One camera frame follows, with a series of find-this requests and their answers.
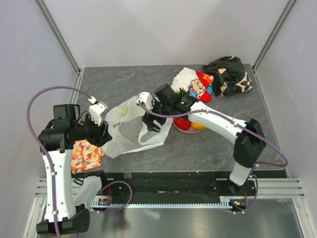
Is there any left aluminium frame post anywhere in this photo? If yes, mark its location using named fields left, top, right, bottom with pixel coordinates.
left=34, top=0, right=81, bottom=74

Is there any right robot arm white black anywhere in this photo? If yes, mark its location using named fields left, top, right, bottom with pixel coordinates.
left=136, top=84, right=266, bottom=195

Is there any white plastic bag fruit print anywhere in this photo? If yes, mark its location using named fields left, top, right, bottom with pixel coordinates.
left=101, top=95, right=172, bottom=158

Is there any red fake bell pepper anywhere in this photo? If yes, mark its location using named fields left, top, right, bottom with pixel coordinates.
left=173, top=118, right=191, bottom=131

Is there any aluminium frame post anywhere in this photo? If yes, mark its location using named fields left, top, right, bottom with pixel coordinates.
left=34, top=0, right=81, bottom=74
left=252, top=0, right=297, bottom=72

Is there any fake pineapple green crown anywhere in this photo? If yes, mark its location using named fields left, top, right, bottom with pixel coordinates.
left=176, top=87, right=190, bottom=97

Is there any orange floral cloth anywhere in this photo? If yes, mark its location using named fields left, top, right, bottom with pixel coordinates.
left=71, top=140, right=104, bottom=174

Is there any grey slotted cable duct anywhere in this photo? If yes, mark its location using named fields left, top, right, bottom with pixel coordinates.
left=91, top=197, right=232, bottom=210

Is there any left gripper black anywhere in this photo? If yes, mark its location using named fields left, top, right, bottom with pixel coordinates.
left=71, top=111, right=112, bottom=146

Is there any black beige patterned cloth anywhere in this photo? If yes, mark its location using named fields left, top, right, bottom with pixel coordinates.
left=201, top=56, right=253, bottom=96

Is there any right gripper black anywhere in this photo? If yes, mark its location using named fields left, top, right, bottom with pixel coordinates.
left=141, top=96, right=172, bottom=133

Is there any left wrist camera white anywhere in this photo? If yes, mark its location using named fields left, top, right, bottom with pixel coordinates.
left=88, top=96, right=108, bottom=126

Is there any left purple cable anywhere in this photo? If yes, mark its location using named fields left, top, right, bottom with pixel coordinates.
left=26, top=85, right=134, bottom=238

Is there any fake yellow fruit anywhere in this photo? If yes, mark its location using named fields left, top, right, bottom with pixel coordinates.
left=191, top=122, right=207, bottom=131

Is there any right aluminium frame post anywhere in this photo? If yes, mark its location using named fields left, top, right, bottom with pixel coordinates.
left=252, top=0, right=297, bottom=72

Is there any white cartoon print cloth bag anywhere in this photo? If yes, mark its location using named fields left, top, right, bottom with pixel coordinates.
left=171, top=67, right=214, bottom=103

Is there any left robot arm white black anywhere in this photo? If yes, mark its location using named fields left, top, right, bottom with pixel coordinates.
left=36, top=102, right=112, bottom=236

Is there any pink plate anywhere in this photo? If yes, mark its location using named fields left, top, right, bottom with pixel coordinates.
left=173, top=118, right=207, bottom=133

